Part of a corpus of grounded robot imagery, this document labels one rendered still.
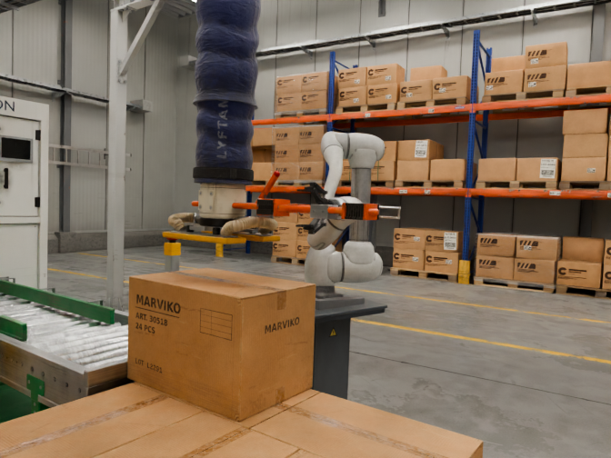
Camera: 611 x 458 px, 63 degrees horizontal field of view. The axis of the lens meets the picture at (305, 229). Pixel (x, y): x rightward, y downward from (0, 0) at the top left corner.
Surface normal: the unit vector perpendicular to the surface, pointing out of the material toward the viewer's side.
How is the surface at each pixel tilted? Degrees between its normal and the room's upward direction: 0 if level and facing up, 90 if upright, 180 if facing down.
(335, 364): 90
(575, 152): 91
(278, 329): 90
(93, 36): 90
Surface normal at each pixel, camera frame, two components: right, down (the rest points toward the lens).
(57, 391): -0.58, 0.02
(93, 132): 0.85, 0.06
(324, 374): 0.62, 0.06
